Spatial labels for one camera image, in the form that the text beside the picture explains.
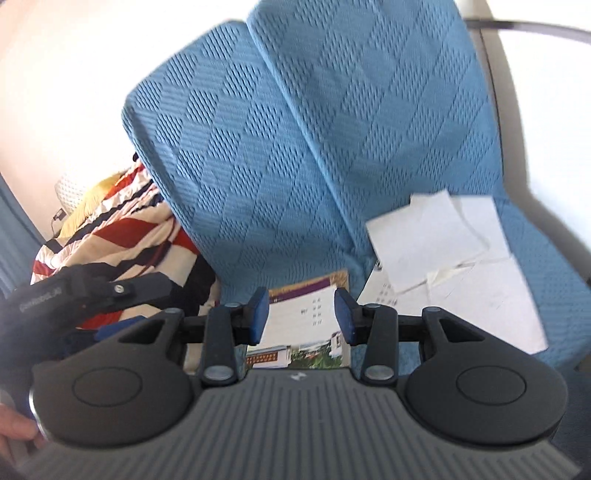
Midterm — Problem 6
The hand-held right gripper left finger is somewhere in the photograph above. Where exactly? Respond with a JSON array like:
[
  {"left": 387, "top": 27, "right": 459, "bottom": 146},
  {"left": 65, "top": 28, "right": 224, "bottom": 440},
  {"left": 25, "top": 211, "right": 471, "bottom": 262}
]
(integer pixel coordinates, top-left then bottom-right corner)
[{"left": 117, "top": 286, "right": 270, "bottom": 387}]

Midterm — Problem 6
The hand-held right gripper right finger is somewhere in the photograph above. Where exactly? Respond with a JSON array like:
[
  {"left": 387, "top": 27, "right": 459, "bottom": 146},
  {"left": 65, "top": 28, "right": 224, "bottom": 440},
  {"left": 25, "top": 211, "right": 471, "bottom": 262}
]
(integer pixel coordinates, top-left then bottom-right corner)
[{"left": 333, "top": 286, "right": 482, "bottom": 388}]

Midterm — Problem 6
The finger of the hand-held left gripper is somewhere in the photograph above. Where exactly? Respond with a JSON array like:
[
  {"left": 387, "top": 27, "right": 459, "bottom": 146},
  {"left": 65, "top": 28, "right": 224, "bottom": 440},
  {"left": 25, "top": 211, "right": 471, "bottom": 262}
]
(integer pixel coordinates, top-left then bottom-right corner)
[{"left": 82, "top": 271, "right": 185, "bottom": 311}]

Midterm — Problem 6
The purple book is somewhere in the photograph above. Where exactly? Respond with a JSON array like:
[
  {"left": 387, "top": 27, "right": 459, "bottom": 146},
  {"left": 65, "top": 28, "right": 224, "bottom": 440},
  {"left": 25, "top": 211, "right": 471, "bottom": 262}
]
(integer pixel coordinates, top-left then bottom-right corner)
[{"left": 268, "top": 271, "right": 350, "bottom": 305}]

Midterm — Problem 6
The person's left hand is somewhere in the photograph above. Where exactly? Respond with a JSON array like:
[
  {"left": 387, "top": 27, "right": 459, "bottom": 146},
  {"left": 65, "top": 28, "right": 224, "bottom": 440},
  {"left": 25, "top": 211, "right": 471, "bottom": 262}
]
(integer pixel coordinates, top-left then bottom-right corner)
[{"left": 0, "top": 407, "right": 47, "bottom": 446}]

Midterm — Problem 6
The red black striped blanket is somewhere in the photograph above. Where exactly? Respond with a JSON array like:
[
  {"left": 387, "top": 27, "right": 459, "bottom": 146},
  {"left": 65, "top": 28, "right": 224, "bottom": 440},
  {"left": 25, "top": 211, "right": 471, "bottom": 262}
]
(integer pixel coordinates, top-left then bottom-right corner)
[{"left": 30, "top": 161, "right": 223, "bottom": 334}]

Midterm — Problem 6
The dark blue cloth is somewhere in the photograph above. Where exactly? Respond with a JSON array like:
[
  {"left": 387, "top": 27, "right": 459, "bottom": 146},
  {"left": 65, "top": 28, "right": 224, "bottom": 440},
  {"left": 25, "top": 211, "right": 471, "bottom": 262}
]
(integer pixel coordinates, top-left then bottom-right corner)
[{"left": 0, "top": 173, "right": 45, "bottom": 297}]

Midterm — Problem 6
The yellow cloth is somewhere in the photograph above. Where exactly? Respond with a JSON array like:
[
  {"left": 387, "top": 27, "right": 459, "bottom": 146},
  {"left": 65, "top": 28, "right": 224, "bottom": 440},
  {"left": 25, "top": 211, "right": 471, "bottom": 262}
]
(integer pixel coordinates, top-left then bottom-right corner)
[{"left": 59, "top": 174, "right": 132, "bottom": 237}]

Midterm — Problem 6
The folded cream paper scrap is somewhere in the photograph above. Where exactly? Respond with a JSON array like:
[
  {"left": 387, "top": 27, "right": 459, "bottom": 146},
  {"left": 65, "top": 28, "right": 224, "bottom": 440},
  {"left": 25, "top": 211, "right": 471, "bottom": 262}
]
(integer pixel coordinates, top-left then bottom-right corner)
[{"left": 427, "top": 262, "right": 478, "bottom": 286}]

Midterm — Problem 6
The white quilted pillow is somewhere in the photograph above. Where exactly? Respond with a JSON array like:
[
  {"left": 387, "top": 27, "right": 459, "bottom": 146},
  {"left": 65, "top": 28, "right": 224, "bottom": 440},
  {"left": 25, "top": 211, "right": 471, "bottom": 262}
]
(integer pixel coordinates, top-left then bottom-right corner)
[{"left": 54, "top": 172, "right": 89, "bottom": 217}]

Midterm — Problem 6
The blue textured sofa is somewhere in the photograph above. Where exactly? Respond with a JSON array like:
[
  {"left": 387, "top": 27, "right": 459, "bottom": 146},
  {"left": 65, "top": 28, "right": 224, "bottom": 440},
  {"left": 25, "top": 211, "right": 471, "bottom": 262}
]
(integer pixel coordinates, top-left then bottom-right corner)
[{"left": 121, "top": 0, "right": 591, "bottom": 370}]

